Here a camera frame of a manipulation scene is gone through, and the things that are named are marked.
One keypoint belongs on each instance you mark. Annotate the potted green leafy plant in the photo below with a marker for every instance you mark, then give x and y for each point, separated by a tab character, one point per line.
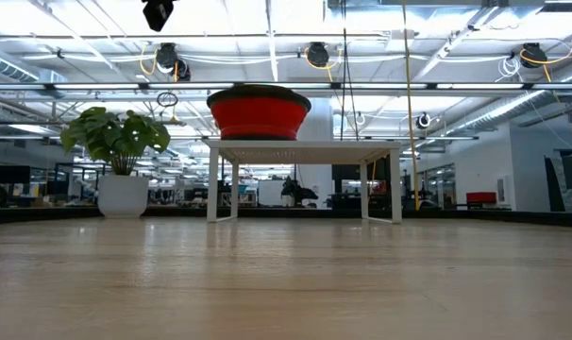
111	137

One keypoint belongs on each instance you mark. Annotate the red box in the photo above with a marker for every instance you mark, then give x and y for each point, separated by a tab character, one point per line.
481	198

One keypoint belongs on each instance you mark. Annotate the black aluminium table frame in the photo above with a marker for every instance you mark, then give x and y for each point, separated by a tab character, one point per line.
31	215

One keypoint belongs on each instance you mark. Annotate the red grey collapsible colander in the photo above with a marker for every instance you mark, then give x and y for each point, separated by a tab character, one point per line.
257	115

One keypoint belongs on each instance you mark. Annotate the black background robot arm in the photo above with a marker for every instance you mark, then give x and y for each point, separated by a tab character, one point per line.
297	193

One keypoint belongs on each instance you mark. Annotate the black monitor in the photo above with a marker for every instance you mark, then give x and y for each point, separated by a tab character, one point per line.
12	175

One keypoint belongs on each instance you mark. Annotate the white perforated metal riser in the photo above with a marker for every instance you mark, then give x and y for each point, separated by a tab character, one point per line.
291	151

